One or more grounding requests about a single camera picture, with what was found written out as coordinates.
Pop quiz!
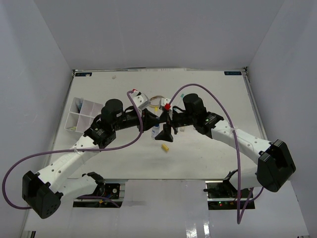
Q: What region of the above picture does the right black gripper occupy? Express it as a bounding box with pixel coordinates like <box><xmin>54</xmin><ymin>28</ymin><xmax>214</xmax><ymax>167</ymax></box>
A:
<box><xmin>155</xmin><ymin>110</ymin><xmax>196</xmax><ymax>143</ymax></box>

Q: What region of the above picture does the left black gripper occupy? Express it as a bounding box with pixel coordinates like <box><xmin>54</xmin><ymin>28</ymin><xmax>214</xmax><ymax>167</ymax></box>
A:
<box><xmin>113</xmin><ymin>108</ymin><xmax>161</xmax><ymax>133</ymax></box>

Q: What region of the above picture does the yellow tape roll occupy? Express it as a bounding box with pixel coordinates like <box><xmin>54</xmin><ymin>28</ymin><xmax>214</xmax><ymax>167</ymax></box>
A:
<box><xmin>150</xmin><ymin>95</ymin><xmax>164</xmax><ymax>108</ymax></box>

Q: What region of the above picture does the dark blue pen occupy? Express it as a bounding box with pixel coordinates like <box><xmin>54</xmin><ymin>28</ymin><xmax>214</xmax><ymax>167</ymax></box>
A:
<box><xmin>75</xmin><ymin>98</ymin><xmax>84</xmax><ymax>113</ymax></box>

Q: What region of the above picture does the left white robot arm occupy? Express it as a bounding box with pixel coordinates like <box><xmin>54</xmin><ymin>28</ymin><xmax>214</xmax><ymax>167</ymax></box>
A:
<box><xmin>22</xmin><ymin>94</ymin><xmax>158</xmax><ymax>219</ymax></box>

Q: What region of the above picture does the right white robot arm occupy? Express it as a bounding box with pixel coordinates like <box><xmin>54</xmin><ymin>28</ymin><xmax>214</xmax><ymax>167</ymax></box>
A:
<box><xmin>156</xmin><ymin>93</ymin><xmax>296</xmax><ymax>198</ymax></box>

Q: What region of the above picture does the small yellow cylinder eraser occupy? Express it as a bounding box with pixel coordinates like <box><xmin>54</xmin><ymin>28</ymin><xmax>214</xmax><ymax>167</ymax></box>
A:
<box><xmin>161</xmin><ymin>144</ymin><xmax>169</xmax><ymax>152</ymax></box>

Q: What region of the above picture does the white compartment organizer box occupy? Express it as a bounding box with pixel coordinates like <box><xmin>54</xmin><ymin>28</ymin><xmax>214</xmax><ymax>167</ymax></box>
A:
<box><xmin>64</xmin><ymin>97</ymin><xmax>103</xmax><ymax>133</ymax></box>

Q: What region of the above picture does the blue logo sticker right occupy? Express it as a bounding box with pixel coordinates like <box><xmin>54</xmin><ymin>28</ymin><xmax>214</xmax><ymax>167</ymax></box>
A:
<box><xmin>224</xmin><ymin>71</ymin><xmax>242</xmax><ymax>76</ymax></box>

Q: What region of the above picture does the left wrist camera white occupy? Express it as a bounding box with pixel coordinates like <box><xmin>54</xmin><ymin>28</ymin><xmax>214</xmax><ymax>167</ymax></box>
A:
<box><xmin>132</xmin><ymin>89</ymin><xmax>150</xmax><ymax>110</ymax></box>

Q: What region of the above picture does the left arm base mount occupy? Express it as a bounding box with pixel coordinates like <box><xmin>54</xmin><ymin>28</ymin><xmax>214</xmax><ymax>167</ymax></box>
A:
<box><xmin>73</xmin><ymin>172</ymin><xmax>123</xmax><ymax>208</ymax></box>

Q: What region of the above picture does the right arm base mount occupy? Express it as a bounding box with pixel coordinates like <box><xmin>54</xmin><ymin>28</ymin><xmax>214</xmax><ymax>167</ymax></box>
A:
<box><xmin>203</xmin><ymin>178</ymin><xmax>255</xmax><ymax>210</ymax></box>

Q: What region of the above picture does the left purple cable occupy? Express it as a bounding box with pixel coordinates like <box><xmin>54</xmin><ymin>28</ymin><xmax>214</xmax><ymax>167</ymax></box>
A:
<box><xmin>1</xmin><ymin>90</ymin><xmax>144</xmax><ymax>210</ymax></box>

